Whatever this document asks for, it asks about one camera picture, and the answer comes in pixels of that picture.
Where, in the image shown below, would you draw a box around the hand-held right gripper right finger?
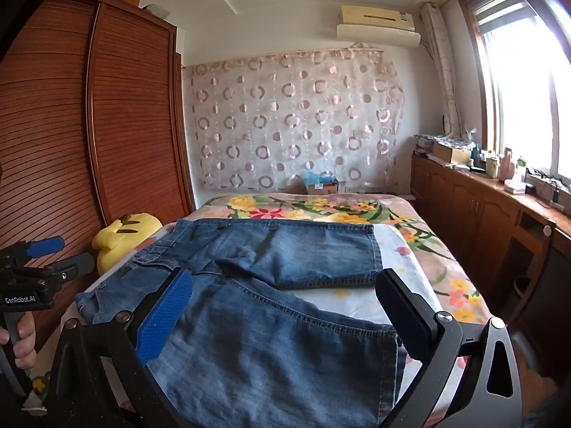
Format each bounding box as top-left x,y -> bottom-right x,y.
375,269 -> 524,428

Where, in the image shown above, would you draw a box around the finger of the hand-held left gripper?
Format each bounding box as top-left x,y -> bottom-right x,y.
0,236 -> 66,263
45,252 -> 96,287

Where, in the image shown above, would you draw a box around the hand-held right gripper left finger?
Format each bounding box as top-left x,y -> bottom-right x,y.
49,267 -> 194,428

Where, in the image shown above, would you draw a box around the blue denim pants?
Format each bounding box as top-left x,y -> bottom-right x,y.
75,218 -> 409,428

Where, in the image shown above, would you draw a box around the person's left hand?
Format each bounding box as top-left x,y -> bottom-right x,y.
0,310 -> 37,372

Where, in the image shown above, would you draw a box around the yellow plush toy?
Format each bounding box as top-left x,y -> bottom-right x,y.
92,213 -> 164,275

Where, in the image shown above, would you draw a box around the white flowered bed sheet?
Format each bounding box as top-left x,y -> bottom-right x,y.
20,219 -> 449,428

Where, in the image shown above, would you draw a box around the brown wooden side cabinet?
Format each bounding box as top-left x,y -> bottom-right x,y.
409,149 -> 571,337

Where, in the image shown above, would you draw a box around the pink floral bed blanket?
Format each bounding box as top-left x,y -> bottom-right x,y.
196,193 -> 497,327

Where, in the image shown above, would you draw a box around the brown wooden slatted wardrobe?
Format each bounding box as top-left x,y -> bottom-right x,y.
0,0 -> 196,360

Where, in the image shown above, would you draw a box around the cardboard box with blue bag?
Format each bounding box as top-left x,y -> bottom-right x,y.
303,170 -> 339,196

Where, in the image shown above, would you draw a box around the pink bottle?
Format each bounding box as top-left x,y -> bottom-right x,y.
503,146 -> 518,183

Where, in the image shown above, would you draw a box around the bundled patterned window curtain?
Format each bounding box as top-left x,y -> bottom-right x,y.
421,3 -> 463,138

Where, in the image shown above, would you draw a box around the pink circle-patterned wall curtain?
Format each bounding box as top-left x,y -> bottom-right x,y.
184,45 -> 405,192

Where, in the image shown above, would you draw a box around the cream wall air conditioner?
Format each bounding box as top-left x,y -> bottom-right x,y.
336,4 -> 423,50

